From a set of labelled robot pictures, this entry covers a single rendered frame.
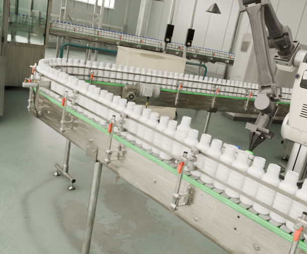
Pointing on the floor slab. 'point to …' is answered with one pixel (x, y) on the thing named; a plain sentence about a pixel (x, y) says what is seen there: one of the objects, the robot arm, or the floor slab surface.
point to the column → (143, 18)
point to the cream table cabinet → (151, 56)
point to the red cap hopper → (83, 22)
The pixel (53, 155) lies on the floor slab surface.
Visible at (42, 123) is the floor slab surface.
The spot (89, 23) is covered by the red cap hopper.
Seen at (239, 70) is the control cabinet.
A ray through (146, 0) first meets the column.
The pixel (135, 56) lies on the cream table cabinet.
